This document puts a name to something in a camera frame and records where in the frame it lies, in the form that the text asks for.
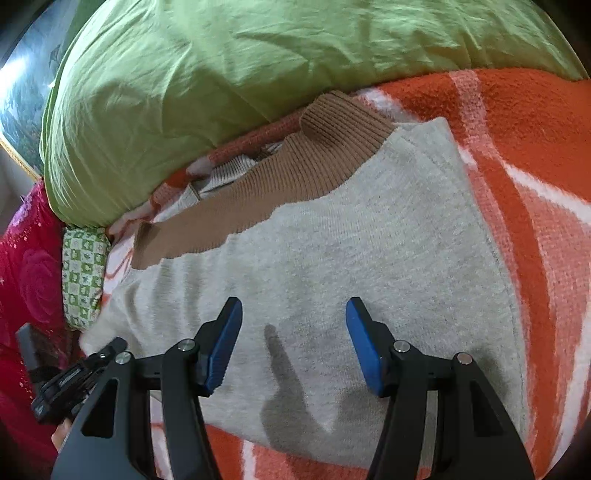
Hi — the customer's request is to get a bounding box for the dark grey object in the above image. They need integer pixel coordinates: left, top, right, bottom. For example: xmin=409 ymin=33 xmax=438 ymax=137
xmin=16 ymin=323 xmax=38 ymax=372

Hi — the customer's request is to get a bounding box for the green duvet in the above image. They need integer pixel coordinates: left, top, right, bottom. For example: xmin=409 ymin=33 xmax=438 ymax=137
xmin=39 ymin=0 xmax=587 ymax=227

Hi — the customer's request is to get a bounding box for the person's left hand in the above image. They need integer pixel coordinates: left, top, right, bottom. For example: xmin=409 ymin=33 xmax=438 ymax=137
xmin=52 ymin=415 xmax=75 ymax=450

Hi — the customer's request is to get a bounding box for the striped white cloth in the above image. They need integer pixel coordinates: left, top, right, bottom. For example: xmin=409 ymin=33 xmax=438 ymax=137
xmin=193 ymin=142 xmax=283 ymax=200

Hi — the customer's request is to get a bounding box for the gold framed picture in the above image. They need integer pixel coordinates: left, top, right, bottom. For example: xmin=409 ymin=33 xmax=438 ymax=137
xmin=0 ymin=18 xmax=79 ymax=178

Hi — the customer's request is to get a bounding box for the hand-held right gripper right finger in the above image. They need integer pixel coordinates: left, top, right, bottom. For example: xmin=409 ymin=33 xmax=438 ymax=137
xmin=345 ymin=298 xmax=536 ymax=480

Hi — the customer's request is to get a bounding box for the green checkered pillow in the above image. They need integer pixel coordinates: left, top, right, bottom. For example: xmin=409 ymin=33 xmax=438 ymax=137
xmin=61 ymin=226 xmax=112 ymax=330

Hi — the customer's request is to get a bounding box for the magenta floral blanket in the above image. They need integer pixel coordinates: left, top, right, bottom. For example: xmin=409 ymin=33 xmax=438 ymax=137
xmin=0 ymin=178 xmax=88 ymax=467

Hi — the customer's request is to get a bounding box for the orange and white floral blanket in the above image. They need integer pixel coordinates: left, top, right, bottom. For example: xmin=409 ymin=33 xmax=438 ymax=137
xmin=99 ymin=67 xmax=591 ymax=480

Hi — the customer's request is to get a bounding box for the grey sweater with brown hem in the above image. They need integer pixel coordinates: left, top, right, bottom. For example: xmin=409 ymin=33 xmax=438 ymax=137
xmin=78 ymin=90 xmax=529 ymax=467

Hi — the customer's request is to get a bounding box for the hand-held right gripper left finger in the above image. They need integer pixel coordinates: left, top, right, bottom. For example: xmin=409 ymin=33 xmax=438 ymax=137
xmin=50 ymin=298 xmax=244 ymax=480

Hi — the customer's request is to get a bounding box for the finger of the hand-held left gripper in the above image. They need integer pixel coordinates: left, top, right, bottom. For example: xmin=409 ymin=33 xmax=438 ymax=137
xmin=88 ymin=337 xmax=129 ymax=365

